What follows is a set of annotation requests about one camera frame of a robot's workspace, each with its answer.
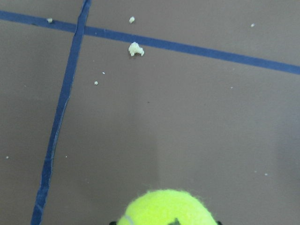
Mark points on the large yellow foam crumb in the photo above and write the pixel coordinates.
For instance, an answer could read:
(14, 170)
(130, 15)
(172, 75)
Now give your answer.
(134, 49)

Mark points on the yellow tennis ball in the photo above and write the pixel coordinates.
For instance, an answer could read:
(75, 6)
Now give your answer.
(166, 207)

